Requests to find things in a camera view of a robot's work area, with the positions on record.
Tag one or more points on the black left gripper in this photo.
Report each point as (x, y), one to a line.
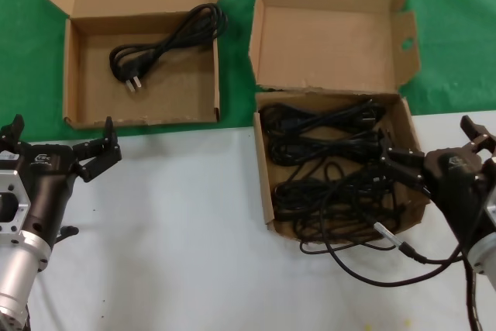
(50, 183)

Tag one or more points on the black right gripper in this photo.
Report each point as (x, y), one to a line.
(457, 187)

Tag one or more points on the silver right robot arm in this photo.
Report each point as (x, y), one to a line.
(486, 257)

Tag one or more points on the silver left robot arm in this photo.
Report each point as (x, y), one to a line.
(15, 269)

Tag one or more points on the cardboard box with intact lid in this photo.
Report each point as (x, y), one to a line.
(135, 98)

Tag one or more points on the cardboard box with torn lid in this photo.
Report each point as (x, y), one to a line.
(329, 44)

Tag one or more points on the green table cloth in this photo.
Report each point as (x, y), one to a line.
(23, 56)

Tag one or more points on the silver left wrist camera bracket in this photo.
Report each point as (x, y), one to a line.
(11, 183)

